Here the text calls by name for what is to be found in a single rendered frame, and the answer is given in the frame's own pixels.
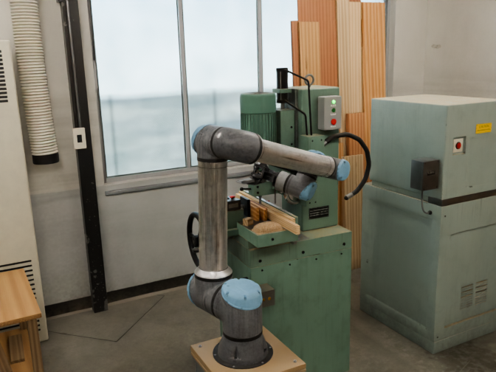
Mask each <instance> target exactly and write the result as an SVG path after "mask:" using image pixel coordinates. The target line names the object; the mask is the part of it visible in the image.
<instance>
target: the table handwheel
mask: <svg viewBox="0 0 496 372"><path fill-rule="evenodd" d="M194 218H196V219H197V220H198V221H199V213H198V212H192V213H191V214H190V215H189V217H188V220H187V241H188V246H189V250H190V254H191V257H192V259H193V262H194V264H195V265H196V267H198V266H199V259H198V257H197V254H196V253H194V252H193V248H195V247H199V234H198V235H194V234H193V220H194Z"/></svg>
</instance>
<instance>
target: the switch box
mask: <svg viewBox="0 0 496 372"><path fill-rule="evenodd" d="M332 100H335V104H336V106H331V105H335V104H333V103H332V102H331V101H332ZM332 108H335V109H336V111H335V113H336V115H331V114H333V112H331V109H332ZM341 113H342V96H337V95H332V96H320V97H318V129H320V130H324V131H326V130H334V129H341ZM332 119H336V120H337V123H336V124H335V125H336V127H331V125H332V124H331V120H332Z"/></svg>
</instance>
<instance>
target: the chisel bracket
mask: <svg viewBox="0 0 496 372"><path fill-rule="evenodd" d="M248 188H251V190H249V195H251V196H254V197H256V196H258V197H259V198H261V197H262V196H265V195H270V194H274V189H272V182H270V181H266V182H264V183H260V184H259V185H248Z"/></svg>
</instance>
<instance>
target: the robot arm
mask: <svg viewBox="0 0 496 372"><path fill-rule="evenodd" d="M191 146H192V149H193V150H194V151H195V152H196V153H197V162H198V189H199V266H198V267H197V268H196V269H195V271H194V275H192V276H191V277H190V280H189V281H188V284H187V295H188V297H189V299H190V301H191V302H192V303H194V304H195V305H196V306H197V307H198V308H200V309H202V310H204V311H206V312H207V313H209V314H211V315H213V316H214V317H216V318H218V319H220V320H221V321H222V325H223V335H222V337H221V341H220V343H219V345H218V356H219V357H220V358H221V359H222V360H223V361H225V362H227V363H230V364H232V365H252V364H255V363H258V362H260V361H262V360H263V359H265V358H266V356H267V354H268V346H267V344H266V340H265V338H264V336H263V329H262V328H263V326H262V301H263V298H262V294H261V288H260V286H259V285H258V284H257V283H256V282H254V281H252V280H249V279H244V278H240V280H238V279H237V278H235V279H233V270H232V269H231V268H230V267H229V266H228V265H227V162H228V160H231V161H234V162H241V163H245V164H248V165H251V164H254V163H255V164H256V165H260V167H258V166H256V165H255V168H254V170H253V172H251V175H250V176H251V177H249V178H248V179H243V180H238V181H236V182H237V183H240V184H246V185H259V184H260V183H264V182H266V181H270V182H272V186H273V187H275V189H276V190H279V191H280V193H286V194H289V195H291V196H294V197H296V198H299V199H302V200H304V201H308V200H310V199H311V198H312V196H313V195H314V193H315V190H316V189H317V183H316V180H317V177H318V176H321V177H325V178H329V179H335V180H338V181H344V180H346V179H347V178H348V175H349V173H350V164H349V162H348V161H347V160H344V159H338V158H334V157H331V156H326V155H325V154H323V153H322V152H319V151H316V150H309V151H304V150H301V149H298V148H293V147H290V146H287V145H281V144H279V143H276V142H270V141H267V140H264V139H262V138H261V136H260V135H259V134H256V133H253V132H250V131H245V130H241V129H237V128H230V127H224V126H219V125H213V124H209V125H201V126H199V127H198V128H197V129H196V130H195V131H194V132H193V135H192V137H191ZM267 165H274V166H278V167H282V168H288V169H291V170H295V171H297V174H296V175H293V174H290V173H287V172H285V171H281V172H277V173H276V172H275V171H274V170H271V169H269V167H268V166H267Z"/></svg>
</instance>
